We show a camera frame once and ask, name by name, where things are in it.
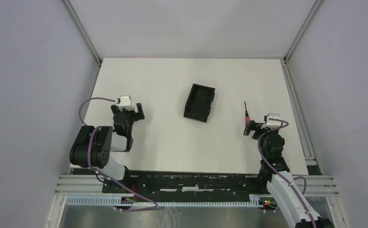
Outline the red handled screwdriver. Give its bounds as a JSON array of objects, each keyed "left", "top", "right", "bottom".
[{"left": 244, "top": 101, "right": 250, "bottom": 123}]

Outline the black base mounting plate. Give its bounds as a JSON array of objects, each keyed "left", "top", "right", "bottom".
[{"left": 102, "top": 170, "right": 289, "bottom": 204}]

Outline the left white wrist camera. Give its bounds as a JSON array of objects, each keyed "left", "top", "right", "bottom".
[{"left": 115, "top": 95, "right": 132, "bottom": 106}]

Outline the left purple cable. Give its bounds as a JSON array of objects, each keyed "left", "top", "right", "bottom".
[{"left": 78, "top": 97, "right": 158, "bottom": 212}]

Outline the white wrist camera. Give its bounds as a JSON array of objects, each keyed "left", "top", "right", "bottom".
[
  {"left": 261, "top": 114, "right": 282, "bottom": 129},
  {"left": 115, "top": 95, "right": 132, "bottom": 106}
]

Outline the black plastic bin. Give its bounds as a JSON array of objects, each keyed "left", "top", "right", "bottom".
[{"left": 184, "top": 84, "right": 215, "bottom": 123}]

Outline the left aluminium frame post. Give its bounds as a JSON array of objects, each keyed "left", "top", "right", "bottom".
[{"left": 61, "top": 0, "right": 102, "bottom": 67}]

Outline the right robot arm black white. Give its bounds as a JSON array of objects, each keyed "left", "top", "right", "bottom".
[{"left": 243, "top": 117, "right": 333, "bottom": 228}]

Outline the purple cable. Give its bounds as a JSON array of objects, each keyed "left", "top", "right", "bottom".
[
  {"left": 257, "top": 118, "right": 318, "bottom": 228},
  {"left": 78, "top": 97, "right": 158, "bottom": 212}
]

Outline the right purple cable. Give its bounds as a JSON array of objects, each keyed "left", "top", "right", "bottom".
[{"left": 257, "top": 118, "right": 318, "bottom": 228}]

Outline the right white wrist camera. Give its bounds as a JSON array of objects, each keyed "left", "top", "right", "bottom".
[{"left": 261, "top": 114, "right": 282, "bottom": 129}]

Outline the aluminium front rail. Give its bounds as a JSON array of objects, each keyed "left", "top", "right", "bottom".
[{"left": 55, "top": 175, "right": 339, "bottom": 197}]

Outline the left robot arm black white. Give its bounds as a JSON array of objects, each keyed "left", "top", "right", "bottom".
[{"left": 69, "top": 103, "right": 145, "bottom": 194}]

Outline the white slotted cable duct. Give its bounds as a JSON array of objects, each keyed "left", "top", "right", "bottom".
[{"left": 66, "top": 196, "right": 264, "bottom": 208}]

